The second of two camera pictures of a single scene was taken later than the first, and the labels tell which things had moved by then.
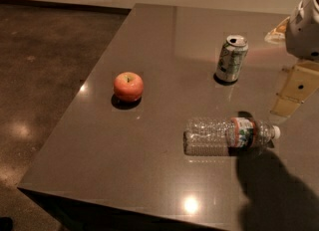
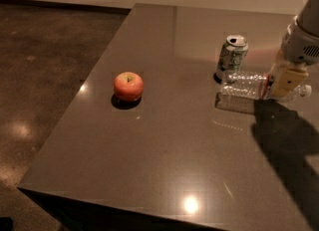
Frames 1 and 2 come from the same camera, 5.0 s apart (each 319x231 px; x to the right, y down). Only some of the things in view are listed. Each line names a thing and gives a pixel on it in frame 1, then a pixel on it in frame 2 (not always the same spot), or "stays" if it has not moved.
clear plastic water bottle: (226, 136) → (250, 85)
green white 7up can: (232, 59) stays
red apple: (128, 87) stays
